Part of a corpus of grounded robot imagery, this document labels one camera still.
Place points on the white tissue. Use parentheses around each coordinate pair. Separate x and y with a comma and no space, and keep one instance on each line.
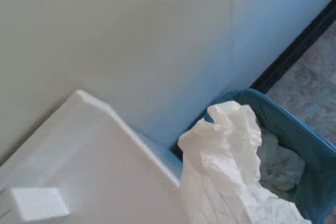
(225,161)

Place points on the bin with blue liner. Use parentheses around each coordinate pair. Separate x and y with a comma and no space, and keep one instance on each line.
(291,129)

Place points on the white ceramic sink basin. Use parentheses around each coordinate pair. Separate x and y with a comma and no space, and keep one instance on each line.
(86,161)

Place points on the crumpled paper waste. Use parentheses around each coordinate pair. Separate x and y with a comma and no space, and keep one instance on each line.
(279,166)

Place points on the black baseboard strip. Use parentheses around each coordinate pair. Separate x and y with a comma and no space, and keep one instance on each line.
(296,48)

